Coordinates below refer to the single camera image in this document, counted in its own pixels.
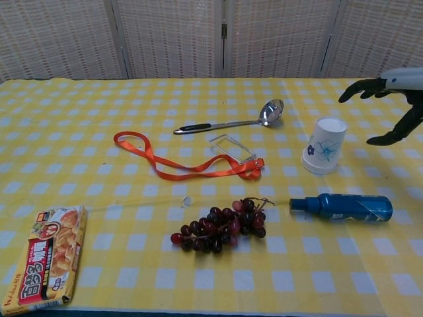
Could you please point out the blue spray bottle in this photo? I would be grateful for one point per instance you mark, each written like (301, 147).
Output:
(350, 208)

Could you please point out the small clear plastic scrap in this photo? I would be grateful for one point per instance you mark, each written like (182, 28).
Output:
(186, 201)

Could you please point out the yellow curry box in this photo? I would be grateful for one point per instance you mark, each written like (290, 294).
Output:
(49, 257)

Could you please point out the dark red grape bunch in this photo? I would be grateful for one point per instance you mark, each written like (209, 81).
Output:
(224, 228)

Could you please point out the small metal screen hinge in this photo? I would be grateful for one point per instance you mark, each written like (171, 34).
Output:
(223, 31)

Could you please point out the yellow white checked tablecloth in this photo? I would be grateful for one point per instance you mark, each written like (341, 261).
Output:
(132, 280)

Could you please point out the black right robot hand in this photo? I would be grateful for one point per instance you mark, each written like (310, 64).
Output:
(401, 79)

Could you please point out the beige woven screen panel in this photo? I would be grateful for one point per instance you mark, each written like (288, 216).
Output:
(168, 36)
(380, 36)
(56, 36)
(281, 36)

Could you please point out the clear plastic badge holder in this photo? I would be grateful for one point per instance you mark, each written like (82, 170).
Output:
(231, 147)

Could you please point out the white paper cup blue flowers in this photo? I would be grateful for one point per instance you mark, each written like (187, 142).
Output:
(327, 138)
(317, 170)

